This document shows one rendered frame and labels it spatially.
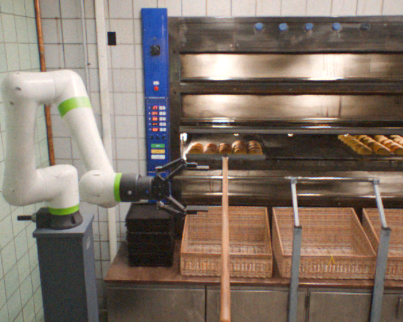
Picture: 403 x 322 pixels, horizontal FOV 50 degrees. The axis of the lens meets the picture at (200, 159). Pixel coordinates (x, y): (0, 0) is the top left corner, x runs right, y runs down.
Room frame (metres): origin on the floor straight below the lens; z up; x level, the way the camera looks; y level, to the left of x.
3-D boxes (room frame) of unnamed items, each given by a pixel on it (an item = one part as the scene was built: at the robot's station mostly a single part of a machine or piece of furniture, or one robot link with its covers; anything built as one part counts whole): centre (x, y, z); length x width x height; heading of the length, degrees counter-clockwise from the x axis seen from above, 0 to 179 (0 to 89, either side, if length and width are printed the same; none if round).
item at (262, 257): (2.55, -0.16, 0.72); 0.56 x 0.49 x 0.28; 87
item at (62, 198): (1.68, 0.58, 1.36); 0.16 x 0.13 x 0.19; 132
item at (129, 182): (1.29, 0.22, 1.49); 0.12 x 0.06 x 0.09; 177
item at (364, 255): (2.53, -0.76, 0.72); 0.56 x 0.49 x 0.28; 89
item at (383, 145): (3.21, -1.36, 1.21); 0.61 x 0.48 x 0.06; 178
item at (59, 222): (1.68, 0.63, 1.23); 0.26 x 0.15 x 0.06; 92
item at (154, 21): (3.76, 0.25, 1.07); 1.93 x 0.16 x 2.15; 178
